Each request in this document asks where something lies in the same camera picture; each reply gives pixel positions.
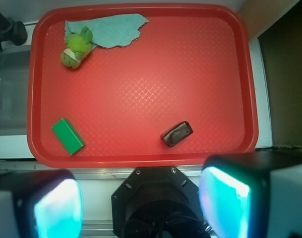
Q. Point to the green block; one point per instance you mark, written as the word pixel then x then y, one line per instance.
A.
pixel 68 136

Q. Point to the light blue cloth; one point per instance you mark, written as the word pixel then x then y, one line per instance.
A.
pixel 109 32

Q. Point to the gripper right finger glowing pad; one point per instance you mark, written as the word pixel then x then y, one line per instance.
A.
pixel 253 195

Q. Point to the green plush toy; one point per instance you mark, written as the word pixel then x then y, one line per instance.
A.
pixel 78 47

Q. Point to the black box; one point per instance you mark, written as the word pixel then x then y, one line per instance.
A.
pixel 177 134

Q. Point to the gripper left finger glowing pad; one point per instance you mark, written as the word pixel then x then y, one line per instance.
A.
pixel 40 204

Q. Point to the grey faucet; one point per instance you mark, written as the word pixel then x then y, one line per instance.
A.
pixel 13 31

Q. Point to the red plastic tray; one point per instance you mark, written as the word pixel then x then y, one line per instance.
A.
pixel 191 63

